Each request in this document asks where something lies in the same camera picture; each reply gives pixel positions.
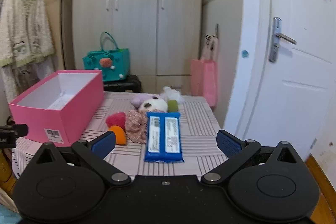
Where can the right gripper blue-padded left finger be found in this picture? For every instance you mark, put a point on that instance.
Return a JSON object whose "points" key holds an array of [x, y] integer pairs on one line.
{"points": [[93, 154]]}

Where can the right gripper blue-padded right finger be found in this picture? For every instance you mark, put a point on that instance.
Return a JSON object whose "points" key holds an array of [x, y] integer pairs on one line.
{"points": [[239, 154]]}

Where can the orange makeup sponge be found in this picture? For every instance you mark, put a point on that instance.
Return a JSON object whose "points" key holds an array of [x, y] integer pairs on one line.
{"points": [[120, 134]]}

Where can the red fluffy heart plush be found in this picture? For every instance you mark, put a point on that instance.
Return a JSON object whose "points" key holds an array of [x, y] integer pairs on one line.
{"points": [[116, 119]]}

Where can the pink floral fabric scrunchie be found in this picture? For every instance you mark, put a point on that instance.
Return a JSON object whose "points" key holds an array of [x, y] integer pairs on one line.
{"points": [[136, 126]]}

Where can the blue wet wipes pack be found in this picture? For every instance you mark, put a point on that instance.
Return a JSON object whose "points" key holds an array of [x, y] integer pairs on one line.
{"points": [[163, 138]]}

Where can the white brown plush animal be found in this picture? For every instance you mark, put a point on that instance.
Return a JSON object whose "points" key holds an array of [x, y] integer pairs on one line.
{"points": [[154, 104]]}

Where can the green makeup sponge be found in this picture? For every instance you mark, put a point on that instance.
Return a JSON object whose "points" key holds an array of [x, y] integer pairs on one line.
{"points": [[172, 106]]}

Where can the pink cardboard shoe box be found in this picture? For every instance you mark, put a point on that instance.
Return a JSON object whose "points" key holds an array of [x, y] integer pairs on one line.
{"points": [[61, 127]]}

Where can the white paper in box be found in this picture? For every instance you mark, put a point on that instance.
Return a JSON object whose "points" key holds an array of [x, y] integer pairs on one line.
{"points": [[58, 101]]}

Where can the purple plush toy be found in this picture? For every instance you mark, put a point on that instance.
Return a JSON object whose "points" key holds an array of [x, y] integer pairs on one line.
{"points": [[139, 98]]}

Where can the white door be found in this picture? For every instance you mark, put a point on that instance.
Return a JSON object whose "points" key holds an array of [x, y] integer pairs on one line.
{"points": [[294, 93]]}

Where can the black suitcase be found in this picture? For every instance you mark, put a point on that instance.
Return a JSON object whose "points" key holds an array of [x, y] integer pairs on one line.
{"points": [[130, 84]]}

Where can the pink paper gift bag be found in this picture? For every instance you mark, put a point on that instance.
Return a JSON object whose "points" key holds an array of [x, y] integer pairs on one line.
{"points": [[204, 72]]}

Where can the white green knitted cardigan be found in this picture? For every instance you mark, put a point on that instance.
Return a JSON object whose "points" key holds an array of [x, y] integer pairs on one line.
{"points": [[26, 45]]}

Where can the white fluffy plush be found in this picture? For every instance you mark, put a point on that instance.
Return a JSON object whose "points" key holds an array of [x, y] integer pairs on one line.
{"points": [[170, 94]]}

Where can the teal felt handbag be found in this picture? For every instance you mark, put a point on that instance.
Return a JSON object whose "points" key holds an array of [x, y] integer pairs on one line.
{"points": [[114, 62]]}

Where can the grey wardrobe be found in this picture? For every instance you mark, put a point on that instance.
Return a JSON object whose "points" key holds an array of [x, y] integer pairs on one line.
{"points": [[162, 36]]}

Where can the blue wall sticker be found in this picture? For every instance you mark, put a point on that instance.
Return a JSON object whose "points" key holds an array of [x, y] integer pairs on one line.
{"points": [[244, 54]]}

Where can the silver door handle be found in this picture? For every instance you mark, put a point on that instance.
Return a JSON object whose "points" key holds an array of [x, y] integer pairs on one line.
{"points": [[277, 35]]}

